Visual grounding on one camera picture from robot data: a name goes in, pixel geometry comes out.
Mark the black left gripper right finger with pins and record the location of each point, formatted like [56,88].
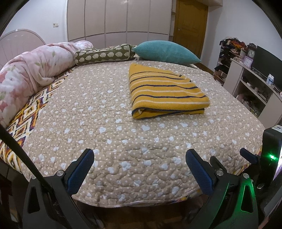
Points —
[231,199]

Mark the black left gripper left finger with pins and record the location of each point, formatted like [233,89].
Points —
[48,201]

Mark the yellow striped knit sweater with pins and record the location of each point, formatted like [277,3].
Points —
[156,93]

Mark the pile of clothes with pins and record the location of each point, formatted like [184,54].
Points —
[232,44]

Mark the white shelf unit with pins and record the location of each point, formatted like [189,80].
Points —
[249,87]

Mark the colourful geometric bed sheet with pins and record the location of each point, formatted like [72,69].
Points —
[22,125]

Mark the small white blue box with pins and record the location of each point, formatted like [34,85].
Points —
[270,80]

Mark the beige heart-patterned quilt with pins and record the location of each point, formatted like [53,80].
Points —
[137,161]

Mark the black television screen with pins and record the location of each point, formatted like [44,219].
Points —
[266,63]

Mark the purple small alarm clock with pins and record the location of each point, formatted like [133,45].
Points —
[247,61]

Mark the black mantel clock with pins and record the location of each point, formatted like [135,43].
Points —
[251,49]

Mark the pink floral comforter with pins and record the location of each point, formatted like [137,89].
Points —
[26,74]

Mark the pink rounded headboard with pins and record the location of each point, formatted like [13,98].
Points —
[17,42]

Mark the olive patterned bolster pillow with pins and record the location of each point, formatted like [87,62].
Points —
[123,52]

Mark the wooden brown door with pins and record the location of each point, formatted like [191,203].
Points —
[190,25]

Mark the beige wardrobe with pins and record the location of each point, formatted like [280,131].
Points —
[106,23]

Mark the teal corduroy pillow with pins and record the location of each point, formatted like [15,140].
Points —
[166,51]

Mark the white wall switch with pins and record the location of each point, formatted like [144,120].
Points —
[55,24]

